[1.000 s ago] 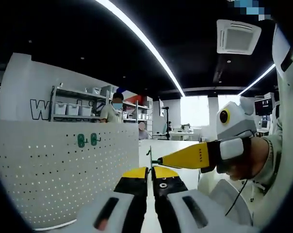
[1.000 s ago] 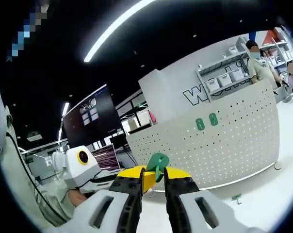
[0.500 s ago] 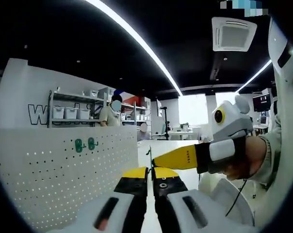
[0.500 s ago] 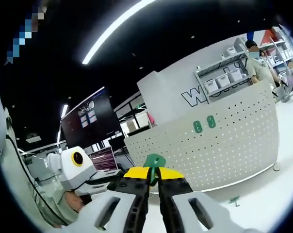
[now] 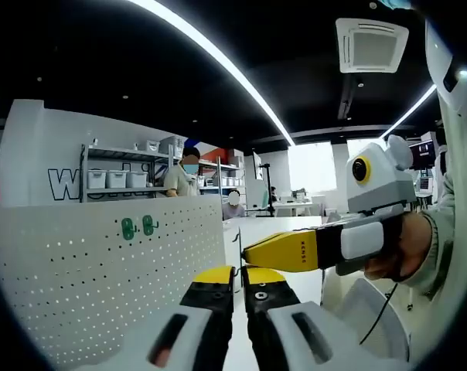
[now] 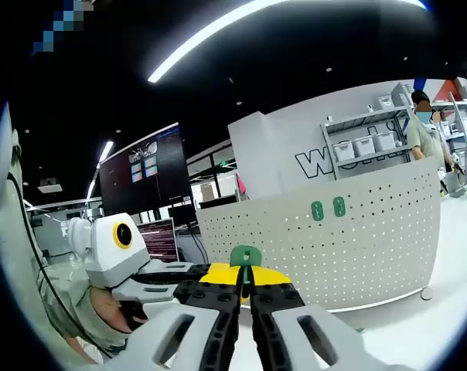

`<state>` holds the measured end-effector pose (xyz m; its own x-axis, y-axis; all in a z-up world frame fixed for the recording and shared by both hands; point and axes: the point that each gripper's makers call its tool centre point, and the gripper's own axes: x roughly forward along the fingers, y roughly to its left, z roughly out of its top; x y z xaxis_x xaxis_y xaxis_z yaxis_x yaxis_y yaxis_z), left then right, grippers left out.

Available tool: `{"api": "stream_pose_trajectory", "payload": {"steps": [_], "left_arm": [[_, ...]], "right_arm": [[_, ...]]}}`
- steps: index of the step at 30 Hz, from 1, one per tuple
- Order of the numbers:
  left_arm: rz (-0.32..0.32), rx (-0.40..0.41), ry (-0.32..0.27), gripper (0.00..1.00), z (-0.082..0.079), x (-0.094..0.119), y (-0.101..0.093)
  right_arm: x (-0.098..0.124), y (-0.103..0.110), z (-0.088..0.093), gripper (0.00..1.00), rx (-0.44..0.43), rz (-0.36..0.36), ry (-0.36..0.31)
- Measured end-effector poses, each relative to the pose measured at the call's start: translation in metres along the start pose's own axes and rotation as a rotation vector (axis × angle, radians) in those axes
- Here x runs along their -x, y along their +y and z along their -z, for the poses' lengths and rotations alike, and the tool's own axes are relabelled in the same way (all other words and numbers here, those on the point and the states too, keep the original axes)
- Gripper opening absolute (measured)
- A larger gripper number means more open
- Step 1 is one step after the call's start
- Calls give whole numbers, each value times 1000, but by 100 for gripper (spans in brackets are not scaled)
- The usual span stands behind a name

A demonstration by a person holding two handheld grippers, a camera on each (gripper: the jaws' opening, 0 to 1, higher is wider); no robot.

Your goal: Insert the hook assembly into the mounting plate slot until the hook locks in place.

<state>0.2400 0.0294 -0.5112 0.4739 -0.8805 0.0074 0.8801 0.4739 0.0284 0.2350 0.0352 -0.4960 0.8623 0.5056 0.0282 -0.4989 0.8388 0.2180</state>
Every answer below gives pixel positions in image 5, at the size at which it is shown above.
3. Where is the metal shelf rack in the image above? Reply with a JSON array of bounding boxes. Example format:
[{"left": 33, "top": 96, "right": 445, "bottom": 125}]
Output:
[
  {"left": 80, "top": 142, "right": 182, "bottom": 203},
  {"left": 196, "top": 156, "right": 245, "bottom": 196}
]

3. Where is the long ceiling light strip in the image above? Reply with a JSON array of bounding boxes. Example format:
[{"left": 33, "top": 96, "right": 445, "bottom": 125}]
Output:
[{"left": 127, "top": 0, "right": 295, "bottom": 147}]

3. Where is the ceiling air conditioner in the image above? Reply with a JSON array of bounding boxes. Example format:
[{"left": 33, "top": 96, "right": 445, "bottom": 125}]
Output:
[{"left": 335, "top": 17, "right": 411, "bottom": 74}]

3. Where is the white storage bin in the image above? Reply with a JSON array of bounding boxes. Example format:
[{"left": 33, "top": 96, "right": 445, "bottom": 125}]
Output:
[
  {"left": 106, "top": 170, "right": 127, "bottom": 189},
  {"left": 87, "top": 169, "right": 106, "bottom": 189},
  {"left": 127, "top": 170, "right": 148, "bottom": 189}
]

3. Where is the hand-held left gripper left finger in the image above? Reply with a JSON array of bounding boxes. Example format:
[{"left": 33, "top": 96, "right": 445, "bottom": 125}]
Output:
[{"left": 138, "top": 265, "right": 237, "bottom": 371}]

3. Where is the metal hook rod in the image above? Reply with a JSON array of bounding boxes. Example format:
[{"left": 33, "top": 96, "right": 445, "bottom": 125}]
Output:
[{"left": 233, "top": 226, "right": 246, "bottom": 291}]

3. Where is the white mesh chair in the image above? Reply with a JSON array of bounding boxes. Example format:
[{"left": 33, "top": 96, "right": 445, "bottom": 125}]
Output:
[{"left": 320, "top": 266, "right": 411, "bottom": 362}]

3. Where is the green hook assembly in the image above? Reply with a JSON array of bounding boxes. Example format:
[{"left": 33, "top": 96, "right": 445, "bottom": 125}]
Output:
[
  {"left": 141, "top": 215, "right": 160, "bottom": 236},
  {"left": 120, "top": 216, "right": 138, "bottom": 240}
]

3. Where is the black stand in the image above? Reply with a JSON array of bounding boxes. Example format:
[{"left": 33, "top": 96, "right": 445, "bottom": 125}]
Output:
[{"left": 256, "top": 163, "right": 277, "bottom": 218}]

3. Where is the white perforated mounting plate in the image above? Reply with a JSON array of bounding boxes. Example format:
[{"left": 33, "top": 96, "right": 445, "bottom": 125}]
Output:
[{"left": 0, "top": 196, "right": 226, "bottom": 367}]

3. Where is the white worn device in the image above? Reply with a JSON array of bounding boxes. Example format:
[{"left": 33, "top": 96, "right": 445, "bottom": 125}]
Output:
[{"left": 424, "top": 19, "right": 467, "bottom": 117}]

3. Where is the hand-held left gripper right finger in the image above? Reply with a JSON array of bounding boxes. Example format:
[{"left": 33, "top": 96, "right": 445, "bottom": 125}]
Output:
[{"left": 243, "top": 265, "right": 373, "bottom": 371}]

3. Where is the short ceiling light strip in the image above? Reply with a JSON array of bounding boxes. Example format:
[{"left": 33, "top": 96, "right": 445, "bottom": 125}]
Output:
[{"left": 379, "top": 83, "right": 438, "bottom": 141}]

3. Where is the white lettered partition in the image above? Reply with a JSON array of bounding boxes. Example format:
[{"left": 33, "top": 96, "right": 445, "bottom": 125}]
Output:
[{"left": 0, "top": 99, "right": 188, "bottom": 209}]

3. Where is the person's right hand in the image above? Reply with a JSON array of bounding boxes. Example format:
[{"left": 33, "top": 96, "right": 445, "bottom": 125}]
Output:
[{"left": 363, "top": 212, "right": 432, "bottom": 284}]

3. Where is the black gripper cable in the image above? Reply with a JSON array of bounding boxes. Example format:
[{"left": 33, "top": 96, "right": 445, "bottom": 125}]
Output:
[{"left": 359, "top": 284, "right": 397, "bottom": 345}]

